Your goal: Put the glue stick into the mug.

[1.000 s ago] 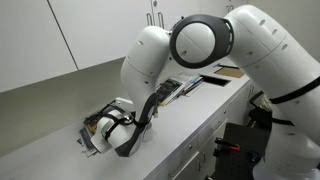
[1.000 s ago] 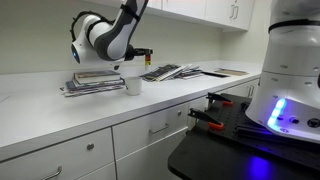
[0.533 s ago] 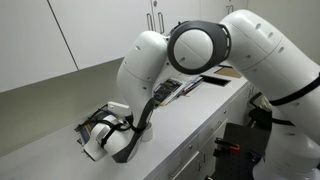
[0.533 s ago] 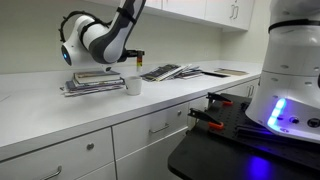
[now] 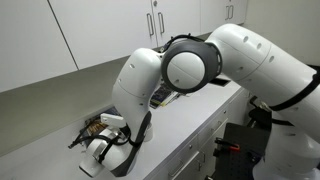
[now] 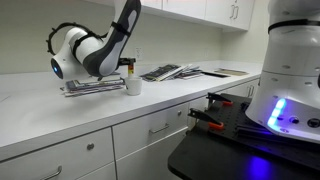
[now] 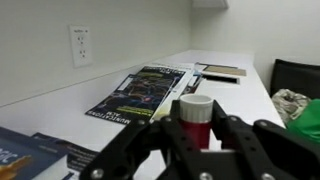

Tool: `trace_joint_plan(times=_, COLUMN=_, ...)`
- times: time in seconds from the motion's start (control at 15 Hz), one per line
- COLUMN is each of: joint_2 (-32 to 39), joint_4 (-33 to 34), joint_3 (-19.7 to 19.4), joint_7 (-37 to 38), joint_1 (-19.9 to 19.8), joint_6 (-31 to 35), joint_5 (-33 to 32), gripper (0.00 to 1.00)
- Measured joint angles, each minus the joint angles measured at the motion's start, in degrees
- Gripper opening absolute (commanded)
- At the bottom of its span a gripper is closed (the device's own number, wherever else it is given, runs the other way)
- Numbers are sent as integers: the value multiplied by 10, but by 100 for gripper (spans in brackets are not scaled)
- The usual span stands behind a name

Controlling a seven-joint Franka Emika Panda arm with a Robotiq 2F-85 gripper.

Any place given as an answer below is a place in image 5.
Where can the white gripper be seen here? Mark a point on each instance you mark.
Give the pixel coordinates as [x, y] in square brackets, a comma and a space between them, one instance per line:
[100, 160]

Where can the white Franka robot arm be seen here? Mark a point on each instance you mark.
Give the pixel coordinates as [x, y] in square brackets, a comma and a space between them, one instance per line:
[260, 66]

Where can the dark hardcover book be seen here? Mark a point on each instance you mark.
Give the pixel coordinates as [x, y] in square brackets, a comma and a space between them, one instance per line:
[96, 126]

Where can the white drawer with lock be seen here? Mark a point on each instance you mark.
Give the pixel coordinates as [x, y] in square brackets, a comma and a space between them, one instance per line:
[181, 156]

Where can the white edged magazine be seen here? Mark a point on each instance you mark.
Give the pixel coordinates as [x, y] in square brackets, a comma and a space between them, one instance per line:
[172, 98]

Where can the white lower drawer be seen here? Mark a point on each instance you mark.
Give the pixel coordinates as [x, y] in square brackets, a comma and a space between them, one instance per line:
[195, 170]

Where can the narrow white drawer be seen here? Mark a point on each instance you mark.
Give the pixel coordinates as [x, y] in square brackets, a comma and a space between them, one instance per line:
[213, 125]

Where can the black clamp orange tip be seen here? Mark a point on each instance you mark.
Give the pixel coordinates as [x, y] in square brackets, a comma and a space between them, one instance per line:
[226, 144]

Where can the wide white cabinet door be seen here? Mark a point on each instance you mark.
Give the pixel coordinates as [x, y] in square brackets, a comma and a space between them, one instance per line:
[106, 30]

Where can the large white cabinet door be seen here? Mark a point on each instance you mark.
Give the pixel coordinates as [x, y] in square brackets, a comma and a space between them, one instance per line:
[30, 40]

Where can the black flat folder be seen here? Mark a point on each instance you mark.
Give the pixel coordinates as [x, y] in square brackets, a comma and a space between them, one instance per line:
[220, 82]

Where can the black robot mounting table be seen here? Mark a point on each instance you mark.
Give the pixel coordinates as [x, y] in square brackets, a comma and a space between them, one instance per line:
[243, 150]

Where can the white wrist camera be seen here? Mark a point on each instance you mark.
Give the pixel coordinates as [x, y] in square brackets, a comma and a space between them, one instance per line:
[113, 120]

